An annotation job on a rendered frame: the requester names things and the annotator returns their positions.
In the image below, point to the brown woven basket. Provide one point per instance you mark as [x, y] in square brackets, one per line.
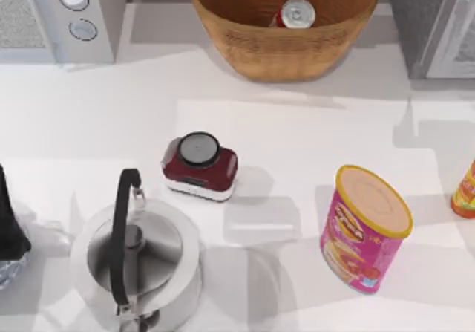
[285, 46]

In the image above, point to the pink can with yellow rim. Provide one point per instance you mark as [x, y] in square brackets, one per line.
[365, 231]

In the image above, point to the red and silver can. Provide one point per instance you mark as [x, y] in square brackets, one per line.
[297, 13]

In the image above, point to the pale microwave oven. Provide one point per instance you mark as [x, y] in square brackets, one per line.
[100, 23]

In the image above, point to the orange bottle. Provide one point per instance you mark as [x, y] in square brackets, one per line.
[465, 194]

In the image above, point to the crumpled silver foil object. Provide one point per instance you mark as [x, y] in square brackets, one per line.
[11, 270]

